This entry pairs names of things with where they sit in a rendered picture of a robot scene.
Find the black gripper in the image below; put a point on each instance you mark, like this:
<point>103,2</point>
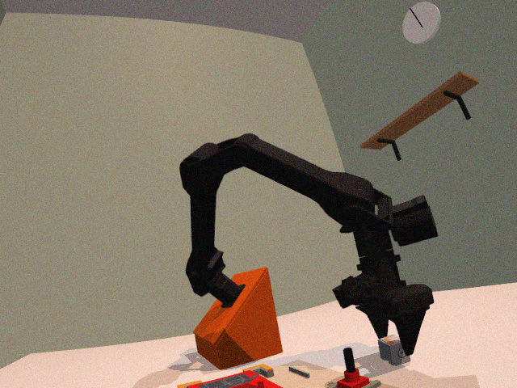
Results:
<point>405,305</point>

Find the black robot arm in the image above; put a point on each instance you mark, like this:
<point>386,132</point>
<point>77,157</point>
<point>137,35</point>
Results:
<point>349,199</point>

